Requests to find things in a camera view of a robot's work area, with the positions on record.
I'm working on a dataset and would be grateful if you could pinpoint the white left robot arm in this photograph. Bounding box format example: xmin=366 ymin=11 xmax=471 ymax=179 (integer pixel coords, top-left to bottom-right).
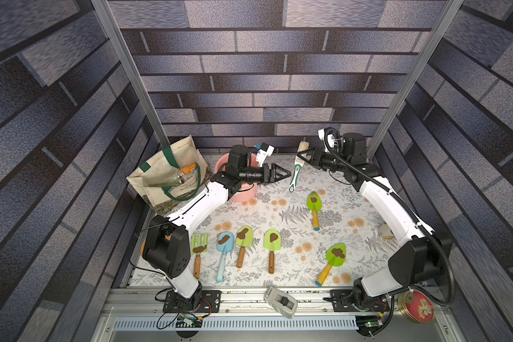
xmin=141 ymin=143 xmax=292 ymax=312

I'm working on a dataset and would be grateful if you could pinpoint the green hand rake wooden handle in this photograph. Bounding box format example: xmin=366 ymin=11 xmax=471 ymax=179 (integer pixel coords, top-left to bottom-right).
xmin=191 ymin=233 xmax=209 ymax=279

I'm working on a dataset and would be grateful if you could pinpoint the cream canvas tote bag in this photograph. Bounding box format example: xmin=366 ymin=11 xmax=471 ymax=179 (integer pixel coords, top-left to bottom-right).
xmin=127 ymin=136 xmax=212 ymax=216

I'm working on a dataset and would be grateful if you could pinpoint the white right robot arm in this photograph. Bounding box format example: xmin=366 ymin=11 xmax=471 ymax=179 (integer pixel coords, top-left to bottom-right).
xmin=296 ymin=127 xmax=455 ymax=312

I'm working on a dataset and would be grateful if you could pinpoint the pink plastic bucket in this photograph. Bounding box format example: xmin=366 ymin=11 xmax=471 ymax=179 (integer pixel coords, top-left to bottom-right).
xmin=215 ymin=153 xmax=259 ymax=203

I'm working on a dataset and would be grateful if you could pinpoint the green shovel brown handle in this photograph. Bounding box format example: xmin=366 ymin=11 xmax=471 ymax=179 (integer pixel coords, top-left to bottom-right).
xmin=264 ymin=229 xmax=282 ymax=274

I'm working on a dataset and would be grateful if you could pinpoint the round red gold tin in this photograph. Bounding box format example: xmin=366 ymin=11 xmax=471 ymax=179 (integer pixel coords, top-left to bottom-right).
xmin=398 ymin=290 xmax=435 ymax=323

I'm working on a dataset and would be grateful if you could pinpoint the blue trowel with soil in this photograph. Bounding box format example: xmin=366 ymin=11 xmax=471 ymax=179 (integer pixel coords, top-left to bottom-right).
xmin=216 ymin=232 xmax=235 ymax=283

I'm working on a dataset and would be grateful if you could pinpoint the green trowel yellow blue handle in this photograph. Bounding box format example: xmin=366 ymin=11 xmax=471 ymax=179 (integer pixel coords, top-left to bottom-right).
xmin=307 ymin=192 xmax=322 ymax=231

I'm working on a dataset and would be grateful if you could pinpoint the green trowel brown handle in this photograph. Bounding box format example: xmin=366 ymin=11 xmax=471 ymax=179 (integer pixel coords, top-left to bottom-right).
xmin=236 ymin=225 xmax=254 ymax=269

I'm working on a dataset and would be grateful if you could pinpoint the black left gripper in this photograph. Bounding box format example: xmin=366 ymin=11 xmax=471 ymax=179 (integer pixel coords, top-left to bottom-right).
xmin=239 ymin=165 xmax=292 ymax=186

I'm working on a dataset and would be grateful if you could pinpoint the white green hand brush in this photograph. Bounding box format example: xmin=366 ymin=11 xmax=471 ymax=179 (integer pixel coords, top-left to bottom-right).
xmin=289 ymin=141 xmax=309 ymax=192

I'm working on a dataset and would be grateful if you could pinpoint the grey tape dispenser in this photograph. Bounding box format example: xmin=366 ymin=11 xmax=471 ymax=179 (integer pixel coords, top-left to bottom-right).
xmin=264 ymin=286 xmax=298 ymax=319

